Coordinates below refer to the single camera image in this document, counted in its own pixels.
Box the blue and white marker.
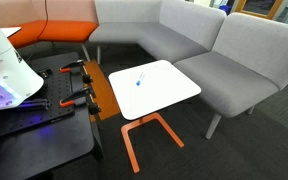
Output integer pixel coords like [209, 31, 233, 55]
[136, 72, 145, 86]

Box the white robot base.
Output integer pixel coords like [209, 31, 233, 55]
[0, 29, 44, 110]

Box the white square side table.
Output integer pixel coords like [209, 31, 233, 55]
[109, 60, 201, 120]

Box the orange wooden board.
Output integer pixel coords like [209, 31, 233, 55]
[85, 60, 120, 121]

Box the orange metal table base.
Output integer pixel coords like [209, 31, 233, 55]
[121, 113, 184, 173]

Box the upper black orange clamp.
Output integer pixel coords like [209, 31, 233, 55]
[59, 60, 93, 84]

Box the black orange clamp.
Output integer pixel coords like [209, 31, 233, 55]
[59, 60, 93, 84]
[59, 87, 101, 115]

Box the lower black orange clamp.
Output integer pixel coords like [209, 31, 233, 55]
[59, 87, 101, 115]

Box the grey corner sofa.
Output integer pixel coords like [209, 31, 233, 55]
[89, 0, 226, 63]

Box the black cart table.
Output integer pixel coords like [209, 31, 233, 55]
[0, 51, 104, 180]

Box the black perforated mounting board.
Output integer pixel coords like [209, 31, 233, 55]
[0, 70, 74, 137]

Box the orange and pink sofa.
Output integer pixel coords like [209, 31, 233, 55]
[0, 0, 98, 48]

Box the grey sofa seat right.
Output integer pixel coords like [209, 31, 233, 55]
[175, 13, 288, 138]

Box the black hanging cable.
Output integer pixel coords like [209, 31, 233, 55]
[32, 0, 50, 44]

